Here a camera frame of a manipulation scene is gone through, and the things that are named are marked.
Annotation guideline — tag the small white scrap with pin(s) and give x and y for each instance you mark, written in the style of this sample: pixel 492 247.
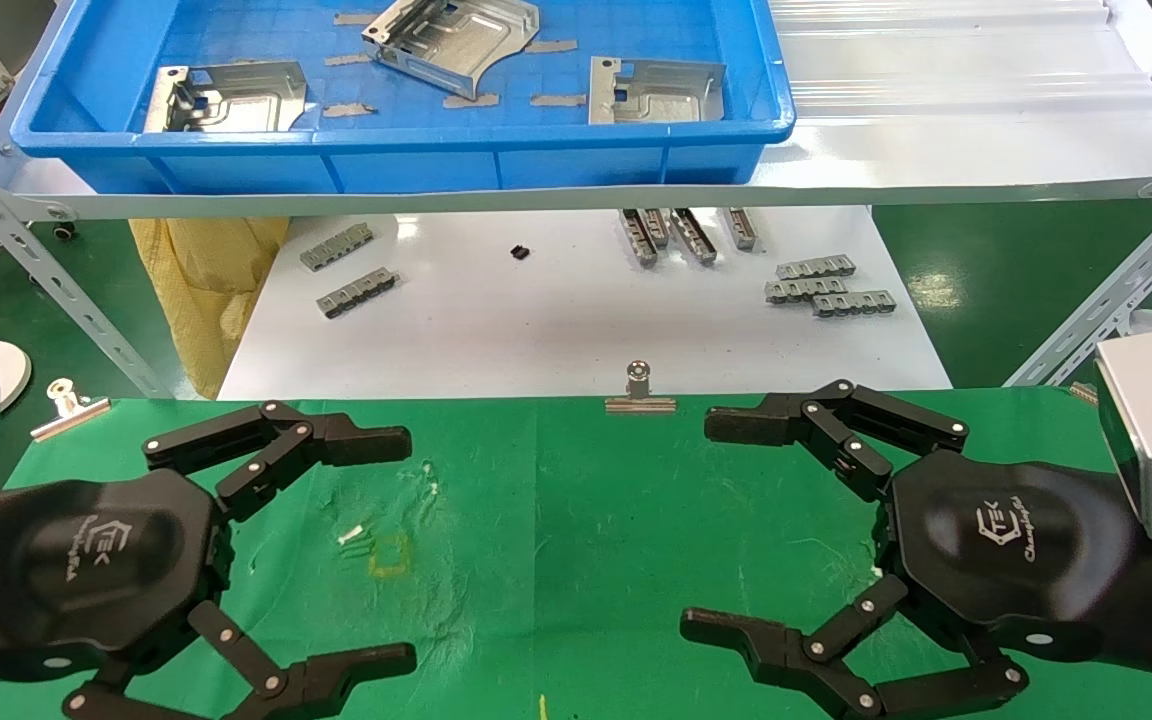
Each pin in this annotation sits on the small white scrap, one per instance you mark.
pixel 351 534

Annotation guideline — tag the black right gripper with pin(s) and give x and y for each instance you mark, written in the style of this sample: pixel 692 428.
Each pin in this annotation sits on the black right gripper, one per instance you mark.
pixel 1006 540

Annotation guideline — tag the yellow woven bag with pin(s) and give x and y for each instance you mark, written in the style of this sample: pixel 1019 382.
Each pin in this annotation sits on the yellow woven bag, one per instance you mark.
pixel 206 290

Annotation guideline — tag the blue plastic bin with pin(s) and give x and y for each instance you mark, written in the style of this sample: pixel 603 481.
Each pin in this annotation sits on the blue plastic bin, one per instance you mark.
pixel 436 165

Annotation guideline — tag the green cloth mat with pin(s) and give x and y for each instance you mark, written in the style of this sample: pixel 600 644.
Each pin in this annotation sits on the green cloth mat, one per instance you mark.
pixel 586 520

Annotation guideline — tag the stamped sheet metal part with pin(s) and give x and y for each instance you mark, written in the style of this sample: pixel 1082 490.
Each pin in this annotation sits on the stamped sheet metal part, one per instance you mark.
pixel 466 40
pixel 236 100
pixel 656 95

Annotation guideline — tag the grey tape strip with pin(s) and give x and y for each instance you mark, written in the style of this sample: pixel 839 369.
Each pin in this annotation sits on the grey tape strip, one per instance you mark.
pixel 470 100
pixel 351 17
pixel 348 59
pixel 558 100
pixel 349 110
pixel 550 46

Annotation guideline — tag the grey metal connector strip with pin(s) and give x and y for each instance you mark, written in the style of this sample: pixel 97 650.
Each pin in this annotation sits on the grey metal connector strip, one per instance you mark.
pixel 638 238
pixel 336 246
pixel 657 226
pixel 741 228
pixel 854 303
pixel 801 290
pixel 693 235
pixel 357 292
pixel 816 267

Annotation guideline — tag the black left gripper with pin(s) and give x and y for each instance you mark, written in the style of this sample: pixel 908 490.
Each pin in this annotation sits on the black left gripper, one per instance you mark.
pixel 86 560

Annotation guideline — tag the white flat board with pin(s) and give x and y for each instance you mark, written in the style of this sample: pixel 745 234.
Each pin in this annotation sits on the white flat board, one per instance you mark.
pixel 536 320

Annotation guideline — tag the white slotted-angle metal rack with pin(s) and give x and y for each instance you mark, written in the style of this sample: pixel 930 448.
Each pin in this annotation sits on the white slotted-angle metal rack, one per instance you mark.
pixel 536 198

